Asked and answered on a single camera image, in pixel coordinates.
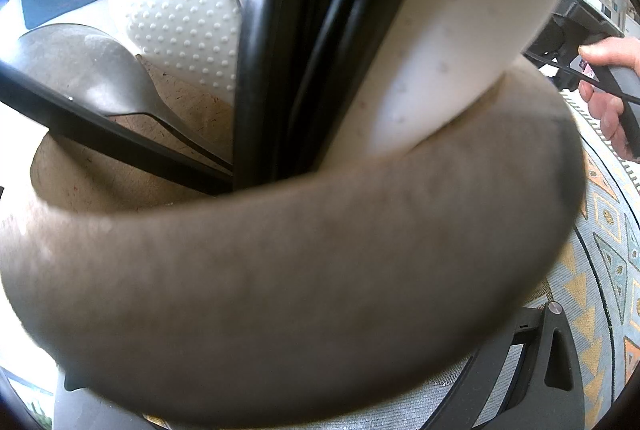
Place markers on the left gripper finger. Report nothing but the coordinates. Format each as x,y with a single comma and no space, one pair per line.
465,401

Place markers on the white dotted rice paddle large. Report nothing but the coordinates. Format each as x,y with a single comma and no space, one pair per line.
438,57

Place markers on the bamboo utensil holder cup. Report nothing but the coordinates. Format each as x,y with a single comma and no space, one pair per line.
313,296

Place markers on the black chopstick gold band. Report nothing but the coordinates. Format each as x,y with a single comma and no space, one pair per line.
64,117
301,63

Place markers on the white dotted rice paddle small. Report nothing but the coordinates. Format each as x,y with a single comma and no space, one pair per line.
196,41

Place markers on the person's right hand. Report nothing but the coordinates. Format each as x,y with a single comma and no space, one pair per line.
606,102

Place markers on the patterned blue woven table mat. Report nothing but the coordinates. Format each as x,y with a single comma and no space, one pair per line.
596,281

